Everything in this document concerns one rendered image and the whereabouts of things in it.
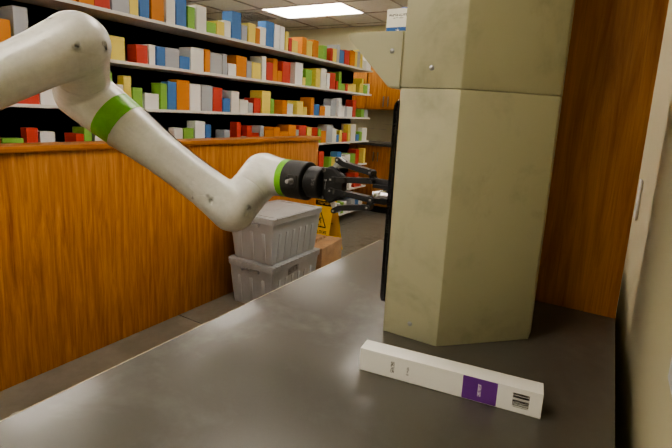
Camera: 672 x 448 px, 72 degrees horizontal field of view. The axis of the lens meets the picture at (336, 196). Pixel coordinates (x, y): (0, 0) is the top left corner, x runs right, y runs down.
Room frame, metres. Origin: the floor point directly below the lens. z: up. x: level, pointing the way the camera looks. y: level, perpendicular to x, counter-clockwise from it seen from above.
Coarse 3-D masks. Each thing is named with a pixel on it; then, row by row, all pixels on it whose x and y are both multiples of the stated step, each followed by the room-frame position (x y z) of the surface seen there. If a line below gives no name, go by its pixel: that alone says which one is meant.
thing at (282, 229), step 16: (272, 208) 3.28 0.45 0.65; (288, 208) 3.31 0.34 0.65; (304, 208) 3.34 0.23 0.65; (320, 208) 3.39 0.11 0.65; (256, 224) 2.98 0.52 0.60; (272, 224) 2.92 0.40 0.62; (288, 224) 3.08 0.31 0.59; (304, 224) 3.25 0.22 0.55; (240, 240) 3.08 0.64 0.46; (256, 240) 3.01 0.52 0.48; (272, 240) 2.94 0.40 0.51; (288, 240) 3.10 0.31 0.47; (304, 240) 3.28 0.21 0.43; (240, 256) 3.10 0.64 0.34; (256, 256) 3.03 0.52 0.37; (272, 256) 2.97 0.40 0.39; (288, 256) 3.13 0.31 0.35
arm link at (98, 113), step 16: (64, 96) 1.01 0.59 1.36; (80, 96) 1.00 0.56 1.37; (96, 96) 1.02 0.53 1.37; (112, 96) 1.04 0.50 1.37; (128, 96) 1.08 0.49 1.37; (64, 112) 1.05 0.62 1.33; (80, 112) 1.02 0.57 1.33; (96, 112) 1.02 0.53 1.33; (112, 112) 1.02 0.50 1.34; (96, 128) 1.03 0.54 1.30
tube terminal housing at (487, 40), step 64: (448, 0) 0.82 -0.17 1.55; (512, 0) 0.82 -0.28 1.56; (448, 64) 0.82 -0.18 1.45; (512, 64) 0.83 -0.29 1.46; (448, 128) 0.81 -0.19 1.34; (512, 128) 0.83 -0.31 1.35; (448, 192) 0.80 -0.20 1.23; (512, 192) 0.83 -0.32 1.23; (448, 256) 0.80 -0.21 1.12; (512, 256) 0.84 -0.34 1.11; (384, 320) 0.86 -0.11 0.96; (448, 320) 0.81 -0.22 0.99; (512, 320) 0.84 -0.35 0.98
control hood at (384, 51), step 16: (368, 32) 0.90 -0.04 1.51; (384, 32) 0.88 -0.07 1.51; (400, 32) 0.86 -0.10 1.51; (368, 48) 0.89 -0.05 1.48; (384, 48) 0.88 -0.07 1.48; (400, 48) 0.86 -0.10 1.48; (384, 64) 0.88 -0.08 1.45; (400, 64) 0.86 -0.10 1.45; (384, 80) 0.87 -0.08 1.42; (400, 80) 0.86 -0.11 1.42
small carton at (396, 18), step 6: (390, 12) 0.98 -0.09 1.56; (396, 12) 0.97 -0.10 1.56; (402, 12) 0.96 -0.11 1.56; (390, 18) 0.98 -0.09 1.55; (396, 18) 0.97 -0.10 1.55; (402, 18) 0.96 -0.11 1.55; (390, 24) 0.98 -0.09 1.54; (396, 24) 0.97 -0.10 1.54; (402, 24) 0.96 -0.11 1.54; (390, 30) 0.98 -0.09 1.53; (396, 30) 0.97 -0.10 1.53; (402, 30) 0.96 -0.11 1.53
